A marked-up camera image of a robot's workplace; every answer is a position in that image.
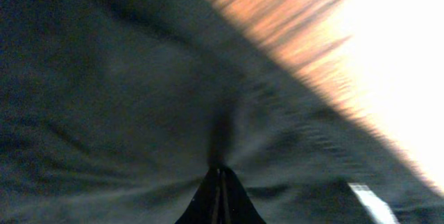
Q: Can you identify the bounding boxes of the black shorts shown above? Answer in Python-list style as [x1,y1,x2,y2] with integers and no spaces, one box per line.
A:
[1,0,443,223]

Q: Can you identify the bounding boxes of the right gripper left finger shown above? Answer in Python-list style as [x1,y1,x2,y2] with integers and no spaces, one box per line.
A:
[176,168,220,224]

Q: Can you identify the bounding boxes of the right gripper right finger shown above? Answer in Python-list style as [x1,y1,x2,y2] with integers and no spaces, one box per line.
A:
[220,167,266,224]

